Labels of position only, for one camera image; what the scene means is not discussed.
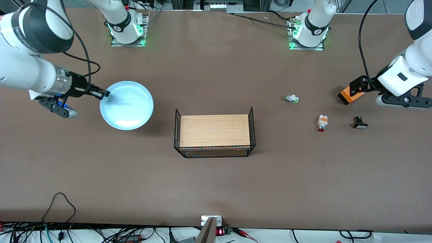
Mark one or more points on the green push button switch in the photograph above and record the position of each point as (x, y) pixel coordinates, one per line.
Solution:
(292, 99)

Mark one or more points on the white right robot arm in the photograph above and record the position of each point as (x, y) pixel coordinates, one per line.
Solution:
(20, 71)

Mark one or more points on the black push button switch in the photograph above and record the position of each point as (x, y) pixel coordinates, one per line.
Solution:
(360, 123)

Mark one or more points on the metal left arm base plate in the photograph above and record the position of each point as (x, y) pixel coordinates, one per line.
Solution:
(319, 48)

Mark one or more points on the light blue plate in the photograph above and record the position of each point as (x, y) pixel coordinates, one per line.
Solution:
(130, 108)

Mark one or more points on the red push button switch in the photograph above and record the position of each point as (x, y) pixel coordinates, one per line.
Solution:
(322, 122)

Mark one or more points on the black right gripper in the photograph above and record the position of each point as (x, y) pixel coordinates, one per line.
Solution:
(77, 86)

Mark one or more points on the grey metal bracket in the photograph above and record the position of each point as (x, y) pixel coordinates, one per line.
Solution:
(207, 231)

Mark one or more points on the aluminium frame with white device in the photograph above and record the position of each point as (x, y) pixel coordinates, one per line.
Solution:
(219, 6)

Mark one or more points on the red digit display module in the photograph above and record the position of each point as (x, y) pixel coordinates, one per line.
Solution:
(221, 231)

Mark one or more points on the red clip test lead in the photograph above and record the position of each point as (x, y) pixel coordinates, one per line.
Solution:
(244, 233)

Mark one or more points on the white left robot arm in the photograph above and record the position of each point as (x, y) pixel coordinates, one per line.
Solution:
(317, 20)

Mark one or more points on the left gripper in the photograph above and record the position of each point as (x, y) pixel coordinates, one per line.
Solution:
(371, 83)

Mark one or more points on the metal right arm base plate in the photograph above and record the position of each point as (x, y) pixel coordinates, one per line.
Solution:
(145, 27)

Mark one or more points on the orange black block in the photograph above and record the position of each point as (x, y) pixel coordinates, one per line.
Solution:
(349, 97)

